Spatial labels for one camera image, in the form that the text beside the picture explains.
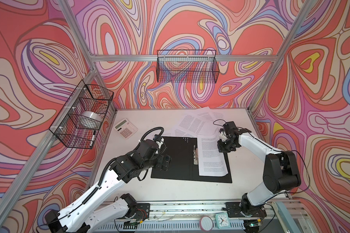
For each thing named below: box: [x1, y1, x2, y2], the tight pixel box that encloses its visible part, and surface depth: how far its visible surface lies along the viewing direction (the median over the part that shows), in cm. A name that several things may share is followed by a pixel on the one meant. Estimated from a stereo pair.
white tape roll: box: [78, 110, 104, 123], surface depth 75 cm
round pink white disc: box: [199, 216, 214, 233], surface depth 68 cm
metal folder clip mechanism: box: [192, 144, 199, 165], surface depth 95 cm
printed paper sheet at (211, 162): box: [196, 128, 229, 177], surface depth 93 cm
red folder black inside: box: [150, 136, 233, 184], surface depth 89 cm
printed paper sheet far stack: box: [170, 106, 226, 138], surface depth 113 cm
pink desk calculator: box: [113, 118, 139, 140], surface depth 107 cm
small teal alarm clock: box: [215, 212, 230, 230], surface depth 70 cm
